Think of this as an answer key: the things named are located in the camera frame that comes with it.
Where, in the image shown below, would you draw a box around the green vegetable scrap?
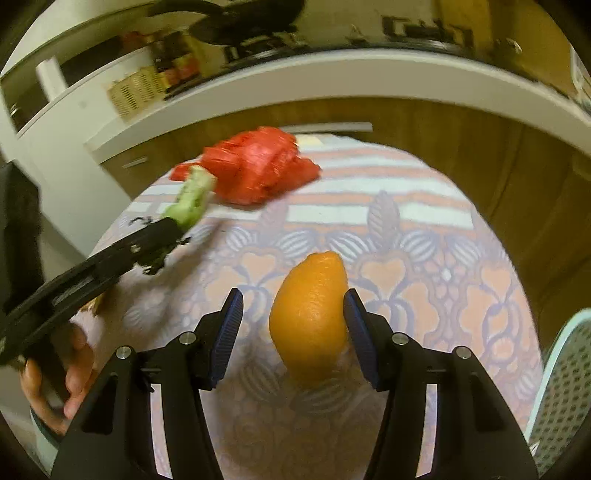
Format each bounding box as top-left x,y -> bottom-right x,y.
161,165 -> 217,234

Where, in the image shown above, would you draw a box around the red plastic bag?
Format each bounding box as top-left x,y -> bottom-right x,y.
169,127 -> 322,206

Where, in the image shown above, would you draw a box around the orange peel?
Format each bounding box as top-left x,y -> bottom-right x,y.
269,251 -> 349,386

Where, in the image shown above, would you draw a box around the light blue trash basket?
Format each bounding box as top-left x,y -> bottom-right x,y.
525,308 -> 590,479

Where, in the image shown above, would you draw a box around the person's left hand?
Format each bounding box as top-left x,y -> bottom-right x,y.
20,322 -> 98,436

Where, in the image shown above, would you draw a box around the beige slotted basket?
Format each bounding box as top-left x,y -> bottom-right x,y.
107,66 -> 165,121

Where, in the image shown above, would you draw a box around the dark sauce bottle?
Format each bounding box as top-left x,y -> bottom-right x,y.
177,32 -> 200,81
150,35 -> 180,93

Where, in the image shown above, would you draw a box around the pink patterned tablecloth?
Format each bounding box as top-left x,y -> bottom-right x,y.
75,136 -> 542,479

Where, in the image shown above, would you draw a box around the black frying pan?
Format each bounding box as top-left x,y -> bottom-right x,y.
147,0 -> 305,46

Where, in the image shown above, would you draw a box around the black gas stove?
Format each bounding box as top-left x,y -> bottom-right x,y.
222,11 -> 522,63

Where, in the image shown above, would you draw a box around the far left cabinet handle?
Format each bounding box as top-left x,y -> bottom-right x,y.
121,156 -> 149,169

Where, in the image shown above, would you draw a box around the left cabinet door handle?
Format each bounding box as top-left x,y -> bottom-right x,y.
280,122 -> 374,135

